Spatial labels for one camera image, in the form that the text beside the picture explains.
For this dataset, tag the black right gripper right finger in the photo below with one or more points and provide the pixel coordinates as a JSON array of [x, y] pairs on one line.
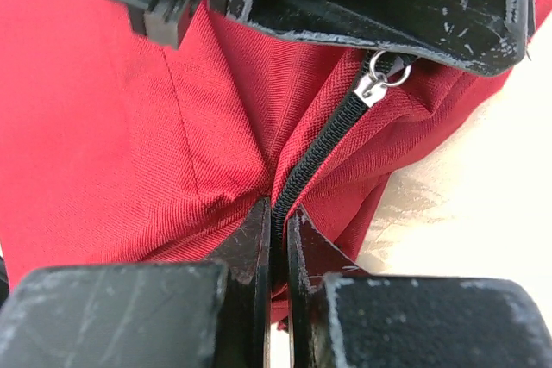
[[342, 316]]

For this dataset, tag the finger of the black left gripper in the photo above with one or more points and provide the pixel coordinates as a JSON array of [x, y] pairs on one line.
[[484, 37]]

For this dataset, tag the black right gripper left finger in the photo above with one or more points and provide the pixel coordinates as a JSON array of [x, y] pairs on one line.
[[210, 313]]

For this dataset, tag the red backpack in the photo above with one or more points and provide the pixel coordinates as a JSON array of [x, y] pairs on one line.
[[116, 150]]

